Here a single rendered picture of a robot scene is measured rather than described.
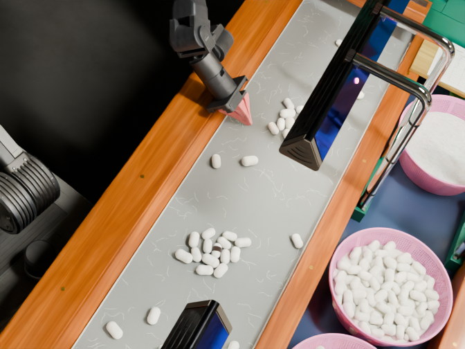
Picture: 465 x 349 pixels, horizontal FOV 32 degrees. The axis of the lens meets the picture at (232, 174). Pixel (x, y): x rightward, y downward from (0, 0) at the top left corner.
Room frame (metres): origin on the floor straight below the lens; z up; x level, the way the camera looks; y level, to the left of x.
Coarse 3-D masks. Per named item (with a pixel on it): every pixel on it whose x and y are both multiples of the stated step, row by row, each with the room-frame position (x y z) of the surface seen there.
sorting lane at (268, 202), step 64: (320, 0) 1.64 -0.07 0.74; (320, 64) 1.42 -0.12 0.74; (384, 64) 1.49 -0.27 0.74; (256, 128) 1.16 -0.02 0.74; (192, 192) 0.94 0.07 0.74; (256, 192) 0.99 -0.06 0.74; (320, 192) 1.05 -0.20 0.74; (256, 256) 0.84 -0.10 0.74; (128, 320) 0.62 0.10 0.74; (256, 320) 0.71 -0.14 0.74
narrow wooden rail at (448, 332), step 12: (456, 276) 0.99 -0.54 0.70; (456, 288) 0.93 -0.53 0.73; (456, 300) 0.89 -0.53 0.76; (456, 312) 0.86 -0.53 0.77; (456, 324) 0.83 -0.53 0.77; (444, 336) 0.80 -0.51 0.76; (456, 336) 0.81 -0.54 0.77; (432, 348) 0.78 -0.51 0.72; (444, 348) 0.77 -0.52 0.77; (456, 348) 0.78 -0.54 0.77
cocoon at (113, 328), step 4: (108, 324) 0.59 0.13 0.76; (112, 324) 0.59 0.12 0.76; (116, 324) 0.59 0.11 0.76; (108, 328) 0.58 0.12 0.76; (112, 328) 0.58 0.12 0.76; (116, 328) 0.58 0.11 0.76; (112, 332) 0.58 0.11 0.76; (116, 332) 0.58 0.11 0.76; (120, 332) 0.58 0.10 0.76; (112, 336) 0.57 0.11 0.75; (116, 336) 0.57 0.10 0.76; (120, 336) 0.58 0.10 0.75
